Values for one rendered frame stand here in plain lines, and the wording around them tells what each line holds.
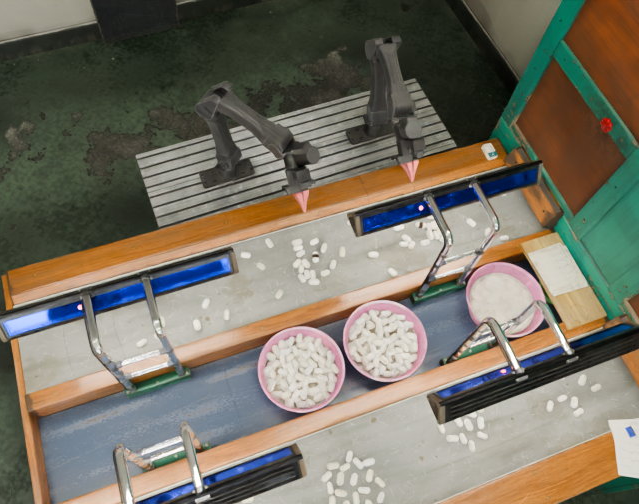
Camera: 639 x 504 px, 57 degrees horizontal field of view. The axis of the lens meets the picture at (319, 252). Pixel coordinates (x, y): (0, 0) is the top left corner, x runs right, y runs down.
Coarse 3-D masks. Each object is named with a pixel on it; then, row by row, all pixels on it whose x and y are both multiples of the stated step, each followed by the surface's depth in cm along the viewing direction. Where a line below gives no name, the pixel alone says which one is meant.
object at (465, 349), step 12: (540, 300) 157; (528, 312) 162; (480, 324) 157; (492, 324) 152; (504, 324) 168; (516, 324) 171; (552, 324) 153; (468, 336) 168; (480, 336) 167; (492, 336) 179; (504, 336) 150; (564, 336) 152; (456, 348) 180; (468, 348) 177; (480, 348) 191; (504, 348) 149; (564, 348) 151; (444, 360) 189; (456, 360) 189; (516, 360) 148; (516, 372) 147
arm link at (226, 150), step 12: (204, 96) 185; (216, 108) 185; (216, 120) 189; (216, 132) 195; (228, 132) 197; (216, 144) 201; (228, 144) 200; (216, 156) 206; (228, 156) 203; (240, 156) 210; (228, 168) 209
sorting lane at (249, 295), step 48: (288, 240) 202; (336, 240) 203; (384, 240) 204; (432, 240) 205; (480, 240) 207; (192, 288) 191; (240, 288) 192; (288, 288) 194; (336, 288) 195; (48, 336) 181; (144, 336) 183; (192, 336) 184; (48, 384) 174
